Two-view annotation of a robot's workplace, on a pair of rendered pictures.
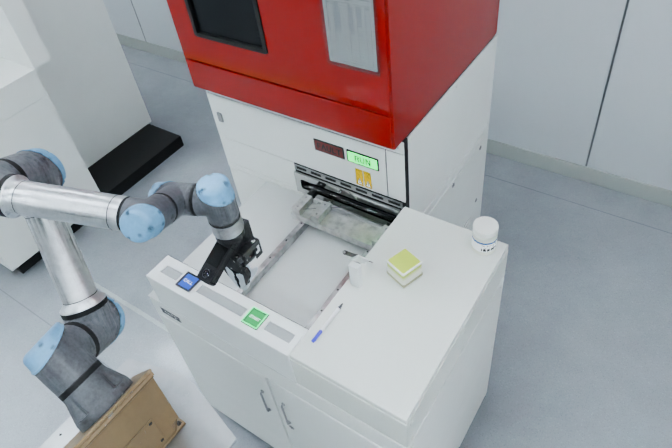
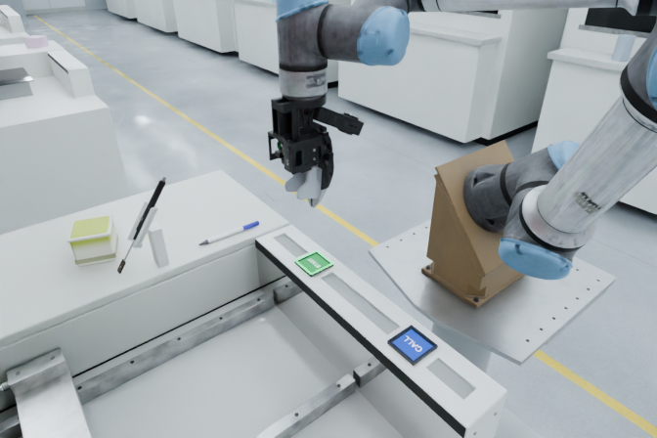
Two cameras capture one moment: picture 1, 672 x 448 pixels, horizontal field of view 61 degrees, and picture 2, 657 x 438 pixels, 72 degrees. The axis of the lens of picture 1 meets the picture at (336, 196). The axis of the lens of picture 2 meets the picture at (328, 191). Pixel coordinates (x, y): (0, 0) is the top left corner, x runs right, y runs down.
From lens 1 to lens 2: 1.84 m
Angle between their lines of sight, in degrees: 107
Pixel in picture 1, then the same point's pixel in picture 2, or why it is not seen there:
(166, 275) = (459, 374)
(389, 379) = (209, 188)
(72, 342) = (535, 161)
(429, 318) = (127, 213)
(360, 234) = (60, 405)
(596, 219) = not seen: outside the picture
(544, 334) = not seen: outside the picture
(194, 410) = (412, 279)
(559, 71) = not seen: outside the picture
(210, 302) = (374, 301)
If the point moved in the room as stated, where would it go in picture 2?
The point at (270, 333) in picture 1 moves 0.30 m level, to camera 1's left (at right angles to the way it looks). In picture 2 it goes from (300, 245) to (448, 265)
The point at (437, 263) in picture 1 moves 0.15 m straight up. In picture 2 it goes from (46, 256) to (21, 191)
